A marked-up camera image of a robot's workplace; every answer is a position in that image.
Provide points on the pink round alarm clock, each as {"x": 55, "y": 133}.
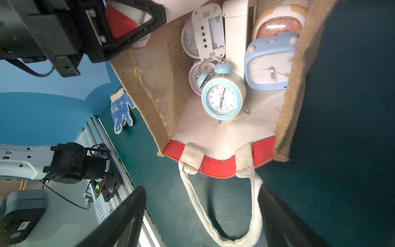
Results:
{"x": 194, "y": 71}

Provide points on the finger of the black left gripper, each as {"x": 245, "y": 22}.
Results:
{"x": 126, "y": 31}

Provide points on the blue twin-bell alarm clock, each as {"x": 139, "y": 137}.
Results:
{"x": 223, "y": 91}

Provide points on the grey power adapter box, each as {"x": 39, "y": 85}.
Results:
{"x": 20, "y": 213}

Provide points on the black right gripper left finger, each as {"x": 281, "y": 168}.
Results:
{"x": 123, "y": 226}

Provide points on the orange cartoon alarm clock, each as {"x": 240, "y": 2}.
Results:
{"x": 281, "y": 19}

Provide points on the white rectangular alarm clock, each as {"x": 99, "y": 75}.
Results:
{"x": 208, "y": 29}

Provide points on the red burlap canvas bag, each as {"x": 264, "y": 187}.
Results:
{"x": 155, "y": 77}

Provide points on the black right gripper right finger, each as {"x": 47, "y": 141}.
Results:
{"x": 282, "y": 227}

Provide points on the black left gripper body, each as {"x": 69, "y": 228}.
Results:
{"x": 37, "y": 31}

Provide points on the blue dotted work glove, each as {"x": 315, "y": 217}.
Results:
{"x": 121, "y": 106}

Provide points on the tall white box clock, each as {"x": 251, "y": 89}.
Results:
{"x": 239, "y": 16}

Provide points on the white round alarm clock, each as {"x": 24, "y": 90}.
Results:
{"x": 188, "y": 40}

